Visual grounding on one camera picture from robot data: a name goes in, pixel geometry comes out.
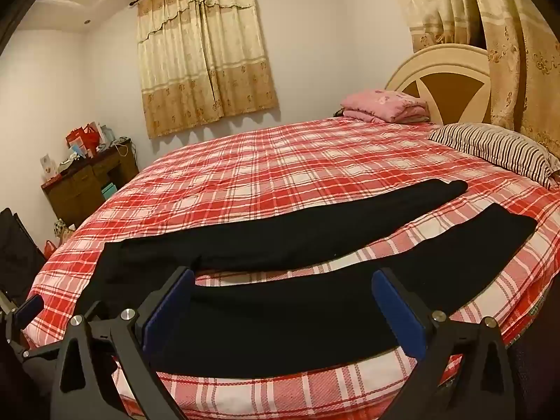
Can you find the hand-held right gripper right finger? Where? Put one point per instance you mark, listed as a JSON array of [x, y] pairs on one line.
[[398, 315]]

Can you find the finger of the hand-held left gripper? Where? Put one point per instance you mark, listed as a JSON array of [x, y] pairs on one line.
[[29, 307]]

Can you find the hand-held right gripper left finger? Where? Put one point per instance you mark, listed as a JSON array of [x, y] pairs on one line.
[[168, 310]]

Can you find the black pants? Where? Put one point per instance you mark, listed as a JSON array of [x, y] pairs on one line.
[[284, 315]]

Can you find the black chair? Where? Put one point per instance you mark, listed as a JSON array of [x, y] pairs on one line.
[[19, 249]]

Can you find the red plastic bag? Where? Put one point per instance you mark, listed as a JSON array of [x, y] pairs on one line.
[[50, 250]]

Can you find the patterned bag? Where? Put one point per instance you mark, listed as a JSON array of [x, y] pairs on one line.
[[63, 232]]

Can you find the brown wooden dresser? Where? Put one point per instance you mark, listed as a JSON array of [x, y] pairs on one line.
[[83, 188]]

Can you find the teal box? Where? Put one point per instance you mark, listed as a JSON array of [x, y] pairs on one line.
[[108, 190]]

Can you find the white card box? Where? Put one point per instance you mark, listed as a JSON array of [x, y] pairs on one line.
[[48, 166]]

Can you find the light blue box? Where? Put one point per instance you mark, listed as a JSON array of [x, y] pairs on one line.
[[79, 150]]

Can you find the red plaid bed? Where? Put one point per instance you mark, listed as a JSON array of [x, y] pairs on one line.
[[271, 170]]

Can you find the red gift bag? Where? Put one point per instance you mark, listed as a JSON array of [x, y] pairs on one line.
[[85, 138]]

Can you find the white gift bag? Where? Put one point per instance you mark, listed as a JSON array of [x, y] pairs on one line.
[[108, 134]]

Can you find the striped pillow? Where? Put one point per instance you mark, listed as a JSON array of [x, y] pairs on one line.
[[494, 148]]

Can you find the pink pillow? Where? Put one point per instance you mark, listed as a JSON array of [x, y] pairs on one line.
[[385, 103]]

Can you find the beige window curtain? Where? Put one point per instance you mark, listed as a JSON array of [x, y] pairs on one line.
[[205, 61]]

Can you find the cream wooden headboard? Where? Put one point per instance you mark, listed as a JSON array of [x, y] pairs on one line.
[[455, 59]]

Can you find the beige floral curtain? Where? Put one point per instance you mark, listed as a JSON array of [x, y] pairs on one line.
[[520, 52]]

